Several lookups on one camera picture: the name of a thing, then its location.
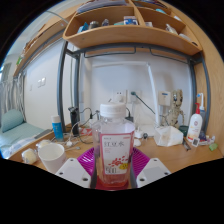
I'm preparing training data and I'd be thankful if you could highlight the blue white spray bottle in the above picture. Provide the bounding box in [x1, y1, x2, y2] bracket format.
[196, 92, 207, 131]

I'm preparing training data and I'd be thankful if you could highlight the clear pink drink bottle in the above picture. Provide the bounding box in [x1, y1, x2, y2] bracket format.
[91, 102, 136, 188]

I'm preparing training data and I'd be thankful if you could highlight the wooden shelf unit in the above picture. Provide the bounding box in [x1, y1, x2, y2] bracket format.
[63, 0, 204, 56]

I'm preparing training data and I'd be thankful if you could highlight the white wall switch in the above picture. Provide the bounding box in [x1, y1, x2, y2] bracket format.
[37, 77, 47, 88]

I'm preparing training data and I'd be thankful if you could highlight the white folded mask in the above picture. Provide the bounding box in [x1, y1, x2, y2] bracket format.
[153, 125, 184, 148]

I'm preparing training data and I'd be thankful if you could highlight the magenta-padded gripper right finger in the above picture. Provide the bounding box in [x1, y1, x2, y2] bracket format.
[129, 146, 172, 189]

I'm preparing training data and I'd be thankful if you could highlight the wooden tree figurine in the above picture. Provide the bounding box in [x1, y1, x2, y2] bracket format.
[165, 89, 185, 129]

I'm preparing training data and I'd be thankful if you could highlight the wrapped round snack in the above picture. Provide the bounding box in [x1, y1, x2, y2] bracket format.
[35, 139, 53, 149]
[21, 148, 38, 165]

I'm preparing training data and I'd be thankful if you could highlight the white red pump bottle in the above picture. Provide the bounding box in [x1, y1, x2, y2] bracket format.
[186, 102, 204, 143]

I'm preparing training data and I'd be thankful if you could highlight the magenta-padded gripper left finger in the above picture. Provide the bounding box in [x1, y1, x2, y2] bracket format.
[54, 147, 98, 189]

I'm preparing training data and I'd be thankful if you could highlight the white wall socket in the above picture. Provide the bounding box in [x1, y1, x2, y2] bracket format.
[158, 90, 172, 107]
[129, 89, 142, 104]
[114, 90, 128, 104]

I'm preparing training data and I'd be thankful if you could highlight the blue white tube bottle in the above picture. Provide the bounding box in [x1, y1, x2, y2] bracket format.
[50, 114, 64, 142]

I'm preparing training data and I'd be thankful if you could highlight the black cylindrical device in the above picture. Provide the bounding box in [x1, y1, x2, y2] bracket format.
[68, 106, 80, 136]

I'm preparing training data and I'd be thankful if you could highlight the teal pillow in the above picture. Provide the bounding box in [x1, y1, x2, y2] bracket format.
[0, 109, 25, 134]

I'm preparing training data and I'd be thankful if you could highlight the white paper cup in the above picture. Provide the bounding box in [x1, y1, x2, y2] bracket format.
[37, 143, 67, 174]

